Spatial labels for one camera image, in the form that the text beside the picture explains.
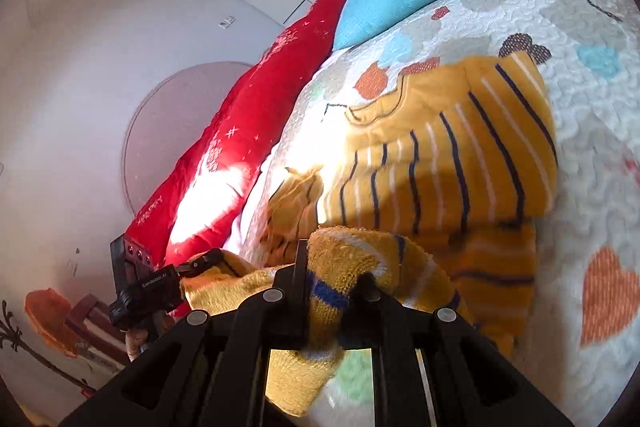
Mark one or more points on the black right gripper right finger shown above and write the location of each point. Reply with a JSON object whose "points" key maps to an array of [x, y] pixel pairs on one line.
{"points": [[435, 369]]}

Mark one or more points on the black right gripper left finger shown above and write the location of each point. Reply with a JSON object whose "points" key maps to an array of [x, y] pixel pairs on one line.
{"points": [[210, 370]]}

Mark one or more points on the yellow striped knit sweater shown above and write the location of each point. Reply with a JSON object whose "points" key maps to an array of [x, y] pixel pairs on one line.
{"points": [[433, 189]]}

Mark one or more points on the person's left hand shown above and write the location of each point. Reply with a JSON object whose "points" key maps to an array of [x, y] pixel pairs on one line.
{"points": [[136, 339]]}

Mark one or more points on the red pillow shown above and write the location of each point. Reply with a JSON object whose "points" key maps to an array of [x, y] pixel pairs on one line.
{"points": [[193, 209]]}

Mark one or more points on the quilted heart-pattern bedspread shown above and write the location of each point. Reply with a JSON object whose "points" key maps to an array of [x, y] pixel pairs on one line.
{"points": [[580, 345]]}

